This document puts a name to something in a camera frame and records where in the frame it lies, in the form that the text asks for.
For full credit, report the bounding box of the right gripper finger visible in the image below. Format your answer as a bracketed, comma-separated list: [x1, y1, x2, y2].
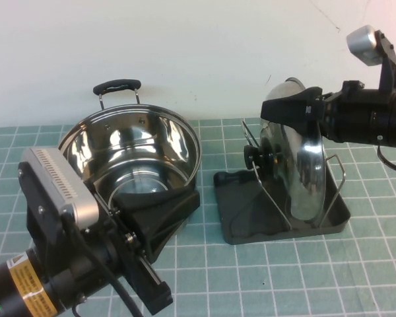
[260, 86, 324, 133]

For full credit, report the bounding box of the teal grid tablecloth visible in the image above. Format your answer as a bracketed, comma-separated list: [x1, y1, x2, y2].
[0, 112, 396, 317]

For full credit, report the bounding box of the black left camera cable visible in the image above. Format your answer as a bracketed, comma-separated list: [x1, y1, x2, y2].
[71, 227, 145, 317]

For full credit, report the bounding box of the stainless steel pot lid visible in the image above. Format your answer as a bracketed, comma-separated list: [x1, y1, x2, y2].
[243, 77, 327, 230]

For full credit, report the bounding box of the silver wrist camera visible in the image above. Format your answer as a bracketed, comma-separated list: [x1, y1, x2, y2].
[19, 147, 102, 229]
[345, 25, 383, 67]

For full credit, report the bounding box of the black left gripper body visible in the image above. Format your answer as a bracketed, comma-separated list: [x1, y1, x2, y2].
[84, 194, 174, 314]

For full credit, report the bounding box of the black right camera cable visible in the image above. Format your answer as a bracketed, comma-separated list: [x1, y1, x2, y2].
[377, 145, 396, 174]

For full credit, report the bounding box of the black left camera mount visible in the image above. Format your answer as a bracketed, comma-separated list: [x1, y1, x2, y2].
[18, 160, 84, 255]

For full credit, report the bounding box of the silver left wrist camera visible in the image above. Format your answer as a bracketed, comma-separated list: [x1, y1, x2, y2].
[19, 147, 102, 229]

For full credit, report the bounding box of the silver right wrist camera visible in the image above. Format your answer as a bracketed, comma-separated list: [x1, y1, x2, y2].
[345, 25, 383, 67]

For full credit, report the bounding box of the grey tray wire lid rack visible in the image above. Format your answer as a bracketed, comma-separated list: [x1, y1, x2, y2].
[213, 119, 352, 246]

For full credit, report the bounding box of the black camera cable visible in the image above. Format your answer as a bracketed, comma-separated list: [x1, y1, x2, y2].
[377, 145, 396, 174]
[71, 227, 145, 317]

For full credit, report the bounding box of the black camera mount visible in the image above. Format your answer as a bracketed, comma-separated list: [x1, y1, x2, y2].
[376, 29, 396, 95]
[18, 160, 84, 255]

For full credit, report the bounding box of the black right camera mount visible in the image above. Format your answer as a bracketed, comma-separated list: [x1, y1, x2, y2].
[376, 29, 396, 95]

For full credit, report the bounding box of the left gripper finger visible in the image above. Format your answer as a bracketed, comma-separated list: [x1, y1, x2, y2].
[114, 188, 194, 213]
[131, 193, 201, 262]

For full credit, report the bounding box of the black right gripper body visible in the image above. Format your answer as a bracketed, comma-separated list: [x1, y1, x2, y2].
[320, 81, 373, 144]

